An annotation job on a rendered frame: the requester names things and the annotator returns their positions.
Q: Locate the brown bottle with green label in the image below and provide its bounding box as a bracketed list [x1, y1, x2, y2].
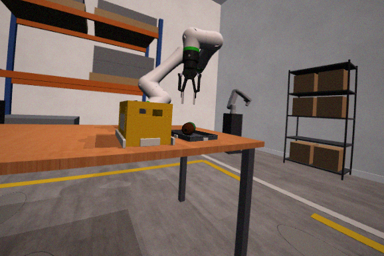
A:
[181, 122, 196, 136]

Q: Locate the yellow crate with dividers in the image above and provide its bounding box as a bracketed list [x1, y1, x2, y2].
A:
[118, 100, 173, 147]

